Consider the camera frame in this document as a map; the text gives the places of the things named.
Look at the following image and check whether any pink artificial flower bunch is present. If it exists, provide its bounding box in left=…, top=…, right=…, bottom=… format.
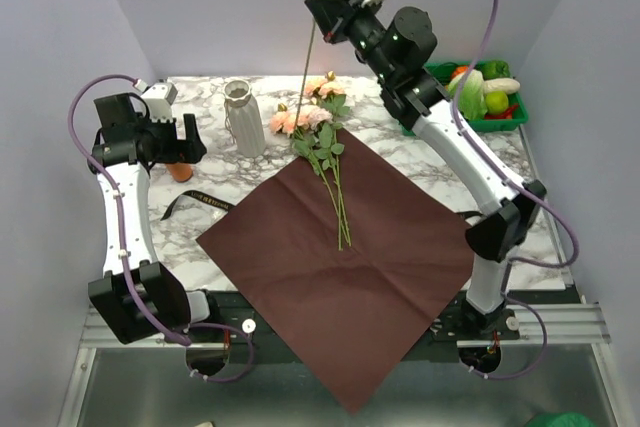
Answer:
left=269, top=72, right=352, bottom=250

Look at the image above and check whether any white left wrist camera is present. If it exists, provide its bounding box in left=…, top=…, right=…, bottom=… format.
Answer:
left=141, top=82, right=178, bottom=123

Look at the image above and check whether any green toy lime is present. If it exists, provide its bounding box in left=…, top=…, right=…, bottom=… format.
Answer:
left=485, top=91, right=509, bottom=113

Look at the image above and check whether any red wrapping paper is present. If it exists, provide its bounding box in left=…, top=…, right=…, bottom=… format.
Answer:
left=198, top=131, right=473, bottom=412

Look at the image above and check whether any red toy chili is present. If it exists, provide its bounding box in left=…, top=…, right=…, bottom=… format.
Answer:
left=484, top=104, right=519, bottom=120

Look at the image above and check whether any white toy radish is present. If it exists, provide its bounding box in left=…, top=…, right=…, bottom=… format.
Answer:
left=483, top=78, right=521, bottom=95

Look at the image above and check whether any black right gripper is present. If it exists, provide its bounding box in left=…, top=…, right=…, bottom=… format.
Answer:
left=306, top=0, right=396, bottom=85

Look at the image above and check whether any orange bottle with blue cap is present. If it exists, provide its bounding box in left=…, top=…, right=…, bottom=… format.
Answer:
left=166, top=163, right=193, bottom=183

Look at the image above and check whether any orange toy carrot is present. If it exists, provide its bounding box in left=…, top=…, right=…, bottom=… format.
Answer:
left=450, top=65, right=469, bottom=81

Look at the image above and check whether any green toy lettuce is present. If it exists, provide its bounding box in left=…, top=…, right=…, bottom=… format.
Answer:
left=458, top=69, right=488, bottom=121

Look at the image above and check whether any green object at bottom edge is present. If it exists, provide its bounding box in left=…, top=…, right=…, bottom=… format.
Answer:
left=525, top=412, right=596, bottom=427

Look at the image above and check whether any green plastic basket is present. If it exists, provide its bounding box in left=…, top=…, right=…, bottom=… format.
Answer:
left=425, top=61, right=529, bottom=133

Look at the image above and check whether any white ribbed ceramic vase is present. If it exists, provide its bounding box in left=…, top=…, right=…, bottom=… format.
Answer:
left=224, top=80, right=266, bottom=158

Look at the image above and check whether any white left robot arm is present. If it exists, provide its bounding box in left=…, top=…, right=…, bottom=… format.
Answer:
left=88, top=93, right=222, bottom=344

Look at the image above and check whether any black ribbon with gold text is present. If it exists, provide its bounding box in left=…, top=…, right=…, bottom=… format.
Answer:
left=161, top=189, right=235, bottom=221

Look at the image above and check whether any green toy bell pepper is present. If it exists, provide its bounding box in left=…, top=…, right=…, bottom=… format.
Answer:
left=480, top=60, right=511, bottom=80

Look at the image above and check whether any aluminium extrusion rail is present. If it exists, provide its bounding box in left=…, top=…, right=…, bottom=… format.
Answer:
left=80, top=303, right=610, bottom=348

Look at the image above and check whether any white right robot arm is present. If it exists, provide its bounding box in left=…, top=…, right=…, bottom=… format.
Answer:
left=304, top=0, right=546, bottom=339

